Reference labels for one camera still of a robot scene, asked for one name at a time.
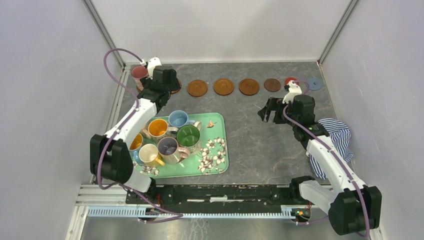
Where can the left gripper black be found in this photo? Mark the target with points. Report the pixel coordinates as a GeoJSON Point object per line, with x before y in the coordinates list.
{"type": "Point", "coordinates": [174, 85]}

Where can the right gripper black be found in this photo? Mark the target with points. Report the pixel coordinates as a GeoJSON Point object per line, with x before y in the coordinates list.
{"type": "Point", "coordinates": [273, 104]}

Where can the dark wooden coaster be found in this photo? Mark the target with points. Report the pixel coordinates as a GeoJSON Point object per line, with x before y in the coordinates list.
{"type": "Point", "coordinates": [272, 85]}

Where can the pink mug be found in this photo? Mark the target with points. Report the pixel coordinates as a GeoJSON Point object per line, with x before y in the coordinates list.
{"type": "Point", "coordinates": [139, 72]}

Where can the red round coaster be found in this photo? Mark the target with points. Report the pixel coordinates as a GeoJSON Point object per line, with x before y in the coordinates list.
{"type": "Point", "coordinates": [290, 80]}

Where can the blue round coaster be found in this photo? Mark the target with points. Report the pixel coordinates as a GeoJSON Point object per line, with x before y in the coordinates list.
{"type": "Point", "coordinates": [314, 84]}

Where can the green interior floral mug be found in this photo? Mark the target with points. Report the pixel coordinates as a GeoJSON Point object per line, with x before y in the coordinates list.
{"type": "Point", "coordinates": [189, 136]}

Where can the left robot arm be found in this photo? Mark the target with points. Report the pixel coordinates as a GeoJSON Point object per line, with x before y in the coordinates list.
{"type": "Point", "coordinates": [109, 153]}

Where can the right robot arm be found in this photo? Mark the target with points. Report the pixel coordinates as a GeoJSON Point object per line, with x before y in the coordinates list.
{"type": "Point", "coordinates": [351, 205]}

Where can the light blue mug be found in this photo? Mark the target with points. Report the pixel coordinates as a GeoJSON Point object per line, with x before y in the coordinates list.
{"type": "Point", "coordinates": [180, 118]}

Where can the orange interior mug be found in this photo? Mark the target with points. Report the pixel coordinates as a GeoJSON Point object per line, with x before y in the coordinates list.
{"type": "Point", "coordinates": [158, 129]}

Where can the blue orange-interior mug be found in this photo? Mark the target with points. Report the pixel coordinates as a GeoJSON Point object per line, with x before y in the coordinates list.
{"type": "Point", "coordinates": [135, 147]}

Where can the purple interior mug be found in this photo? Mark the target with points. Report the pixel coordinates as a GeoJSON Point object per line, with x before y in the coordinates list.
{"type": "Point", "coordinates": [171, 152]}

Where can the blue striped cloth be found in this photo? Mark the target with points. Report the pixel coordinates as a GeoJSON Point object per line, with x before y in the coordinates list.
{"type": "Point", "coordinates": [340, 135]}

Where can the green floral tray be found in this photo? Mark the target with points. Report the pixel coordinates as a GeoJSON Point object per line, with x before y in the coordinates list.
{"type": "Point", "coordinates": [210, 158]}

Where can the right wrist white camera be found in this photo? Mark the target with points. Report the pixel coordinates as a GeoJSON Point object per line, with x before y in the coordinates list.
{"type": "Point", "coordinates": [293, 90]}

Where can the cream yellow-handled mug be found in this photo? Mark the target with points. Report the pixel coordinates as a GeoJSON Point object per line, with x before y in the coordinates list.
{"type": "Point", "coordinates": [150, 156]}

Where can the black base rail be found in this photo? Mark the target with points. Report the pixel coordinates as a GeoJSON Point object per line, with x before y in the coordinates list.
{"type": "Point", "coordinates": [225, 199]}

